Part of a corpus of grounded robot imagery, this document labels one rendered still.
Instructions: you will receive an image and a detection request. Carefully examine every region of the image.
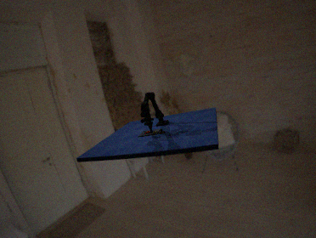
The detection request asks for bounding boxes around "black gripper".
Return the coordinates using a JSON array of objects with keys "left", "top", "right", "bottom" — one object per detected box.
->
[{"left": 144, "top": 115, "right": 154, "bottom": 130}]

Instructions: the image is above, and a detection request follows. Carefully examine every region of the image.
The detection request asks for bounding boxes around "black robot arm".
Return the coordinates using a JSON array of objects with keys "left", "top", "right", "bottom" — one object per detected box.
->
[{"left": 140, "top": 92, "right": 164, "bottom": 123}]

